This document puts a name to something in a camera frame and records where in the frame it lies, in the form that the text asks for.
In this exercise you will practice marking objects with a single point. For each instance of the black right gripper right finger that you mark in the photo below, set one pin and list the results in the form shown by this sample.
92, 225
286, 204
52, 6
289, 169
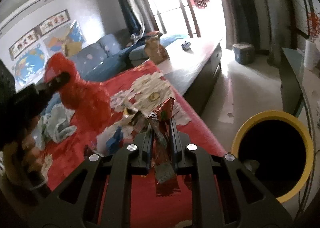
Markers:
224, 192

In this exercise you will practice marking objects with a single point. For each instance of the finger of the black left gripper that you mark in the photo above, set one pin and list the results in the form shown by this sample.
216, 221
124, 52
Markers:
58, 81

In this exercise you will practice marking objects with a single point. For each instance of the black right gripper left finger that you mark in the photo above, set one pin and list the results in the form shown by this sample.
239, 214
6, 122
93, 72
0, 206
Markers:
98, 192

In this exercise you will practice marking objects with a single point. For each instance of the red plastic bag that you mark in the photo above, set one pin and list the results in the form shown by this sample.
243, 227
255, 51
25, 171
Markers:
89, 100

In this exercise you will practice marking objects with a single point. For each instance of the red foil snack wrapper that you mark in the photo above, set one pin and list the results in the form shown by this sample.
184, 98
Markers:
165, 177

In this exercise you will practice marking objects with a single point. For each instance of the yellow rimmed trash bin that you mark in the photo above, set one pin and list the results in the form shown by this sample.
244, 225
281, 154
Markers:
282, 146

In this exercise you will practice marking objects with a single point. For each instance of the person's left hand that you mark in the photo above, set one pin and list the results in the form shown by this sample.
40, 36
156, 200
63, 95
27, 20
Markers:
22, 159

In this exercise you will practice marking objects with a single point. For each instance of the world map poster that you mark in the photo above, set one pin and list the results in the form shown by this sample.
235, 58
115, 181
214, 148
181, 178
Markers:
30, 65

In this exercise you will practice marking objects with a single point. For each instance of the light blue crumpled cloth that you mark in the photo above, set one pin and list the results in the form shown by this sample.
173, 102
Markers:
54, 126

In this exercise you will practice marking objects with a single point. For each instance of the china map poster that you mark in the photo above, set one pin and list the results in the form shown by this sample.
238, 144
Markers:
56, 40

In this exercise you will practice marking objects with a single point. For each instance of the yellow cushion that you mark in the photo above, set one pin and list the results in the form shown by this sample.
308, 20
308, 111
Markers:
72, 48

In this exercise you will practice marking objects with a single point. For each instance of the framed calligraphy left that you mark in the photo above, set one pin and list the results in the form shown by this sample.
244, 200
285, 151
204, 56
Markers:
22, 43

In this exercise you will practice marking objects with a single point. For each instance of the framed calligraphy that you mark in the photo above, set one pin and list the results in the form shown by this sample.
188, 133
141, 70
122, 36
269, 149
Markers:
53, 22
22, 43

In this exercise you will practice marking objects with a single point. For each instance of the blue floral sofa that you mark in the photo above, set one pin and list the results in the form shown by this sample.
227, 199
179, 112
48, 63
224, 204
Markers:
107, 57

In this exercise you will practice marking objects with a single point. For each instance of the framed calligraphy right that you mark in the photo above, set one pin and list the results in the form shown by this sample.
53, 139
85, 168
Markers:
53, 22

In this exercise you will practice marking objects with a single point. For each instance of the blue crumpled wrapper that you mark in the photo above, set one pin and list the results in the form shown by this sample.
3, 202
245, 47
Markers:
113, 144

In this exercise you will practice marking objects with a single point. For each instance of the dark blue curtain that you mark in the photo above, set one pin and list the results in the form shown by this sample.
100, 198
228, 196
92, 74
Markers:
133, 18

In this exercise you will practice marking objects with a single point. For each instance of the brown paper bag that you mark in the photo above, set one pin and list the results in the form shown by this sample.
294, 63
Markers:
155, 51

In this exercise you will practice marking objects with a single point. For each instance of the dark coffee table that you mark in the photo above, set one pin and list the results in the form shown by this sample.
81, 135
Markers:
193, 73

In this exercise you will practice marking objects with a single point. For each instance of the small blue object on table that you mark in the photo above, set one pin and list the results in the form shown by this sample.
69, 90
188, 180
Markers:
186, 45

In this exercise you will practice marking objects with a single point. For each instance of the small blue stool bin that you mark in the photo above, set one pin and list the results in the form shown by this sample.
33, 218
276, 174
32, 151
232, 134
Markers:
244, 53

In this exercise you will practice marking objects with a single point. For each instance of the dark tv cabinet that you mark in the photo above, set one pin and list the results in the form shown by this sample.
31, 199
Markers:
299, 86

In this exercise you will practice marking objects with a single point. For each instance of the white paper towel roll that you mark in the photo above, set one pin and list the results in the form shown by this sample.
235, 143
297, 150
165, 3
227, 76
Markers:
311, 56

